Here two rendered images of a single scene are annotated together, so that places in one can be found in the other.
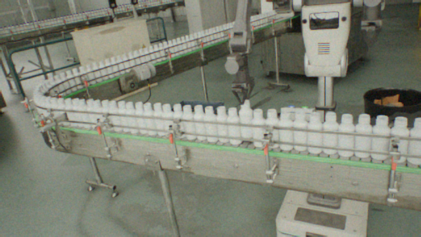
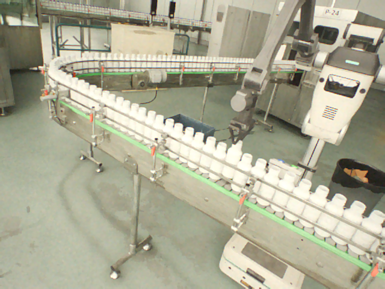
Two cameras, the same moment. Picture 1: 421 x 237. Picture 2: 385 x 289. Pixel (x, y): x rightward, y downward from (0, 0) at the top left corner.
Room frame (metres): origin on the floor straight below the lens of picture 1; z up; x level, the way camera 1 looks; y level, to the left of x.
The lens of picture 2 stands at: (0.36, 0.00, 1.64)
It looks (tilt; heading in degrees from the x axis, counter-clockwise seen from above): 28 degrees down; 2
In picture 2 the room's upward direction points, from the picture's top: 10 degrees clockwise
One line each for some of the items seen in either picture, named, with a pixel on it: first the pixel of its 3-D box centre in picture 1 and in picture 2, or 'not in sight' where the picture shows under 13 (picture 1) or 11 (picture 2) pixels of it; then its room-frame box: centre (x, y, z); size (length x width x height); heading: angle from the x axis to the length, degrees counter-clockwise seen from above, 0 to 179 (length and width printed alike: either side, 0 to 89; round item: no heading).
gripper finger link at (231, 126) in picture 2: (242, 93); (238, 132); (1.27, -0.14, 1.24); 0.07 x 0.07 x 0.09; 61
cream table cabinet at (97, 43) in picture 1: (117, 60); (141, 58); (5.68, 1.49, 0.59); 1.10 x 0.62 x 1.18; 133
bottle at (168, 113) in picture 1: (169, 120); (158, 132); (1.47, 0.21, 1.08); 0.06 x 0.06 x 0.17
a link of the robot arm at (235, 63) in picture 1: (237, 55); (248, 93); (1.26, -0.14, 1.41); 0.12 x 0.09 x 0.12; 150
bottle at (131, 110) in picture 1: (132, 117); (126, 116); (1.59, 0.41, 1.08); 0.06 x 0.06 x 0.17
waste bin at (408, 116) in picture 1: (391, 131); (348, 199); (2.35, -1.47, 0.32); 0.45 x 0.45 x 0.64
